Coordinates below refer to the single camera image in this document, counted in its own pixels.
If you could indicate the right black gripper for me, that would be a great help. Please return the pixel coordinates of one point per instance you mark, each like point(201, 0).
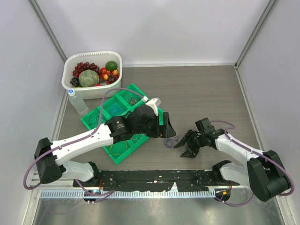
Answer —
point(191, 153)

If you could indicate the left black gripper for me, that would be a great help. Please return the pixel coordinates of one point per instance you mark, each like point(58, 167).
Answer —
point(166, 130)

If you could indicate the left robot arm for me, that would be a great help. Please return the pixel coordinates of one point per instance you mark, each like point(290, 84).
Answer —
point(54, 159)

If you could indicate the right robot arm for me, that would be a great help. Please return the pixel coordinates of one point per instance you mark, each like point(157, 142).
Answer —
point(261, 171)

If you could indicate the green compartment tray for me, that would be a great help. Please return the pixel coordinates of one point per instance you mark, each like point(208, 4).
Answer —
point(122, 154)

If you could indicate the red yellow cherries bunch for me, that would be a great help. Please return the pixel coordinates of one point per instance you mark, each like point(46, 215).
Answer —
point(107, 77)

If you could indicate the green lime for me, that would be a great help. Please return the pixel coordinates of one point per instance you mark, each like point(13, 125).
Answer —
point(111, 65)

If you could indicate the clear water bottle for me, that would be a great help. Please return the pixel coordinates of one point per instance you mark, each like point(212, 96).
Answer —
point(77, 102)

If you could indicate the green melon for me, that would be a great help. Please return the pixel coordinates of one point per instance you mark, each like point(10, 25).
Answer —
point(88, 78)

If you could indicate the white plastic basket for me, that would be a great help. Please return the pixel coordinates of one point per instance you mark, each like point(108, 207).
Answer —
point(99, 58)

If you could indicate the dark grape bunch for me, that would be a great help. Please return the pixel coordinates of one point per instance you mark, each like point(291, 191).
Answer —
point(75, 82)

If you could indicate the red grape bunch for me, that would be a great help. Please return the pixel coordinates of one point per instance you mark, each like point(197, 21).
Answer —
point(80, 67)

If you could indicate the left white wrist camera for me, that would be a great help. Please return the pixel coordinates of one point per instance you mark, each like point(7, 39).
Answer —
point(152, 103)

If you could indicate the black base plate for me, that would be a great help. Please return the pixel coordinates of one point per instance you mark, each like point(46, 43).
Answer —
point(157, 180)

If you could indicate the white slotted cable duct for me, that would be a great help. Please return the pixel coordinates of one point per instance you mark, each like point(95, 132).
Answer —
point(173, 193)

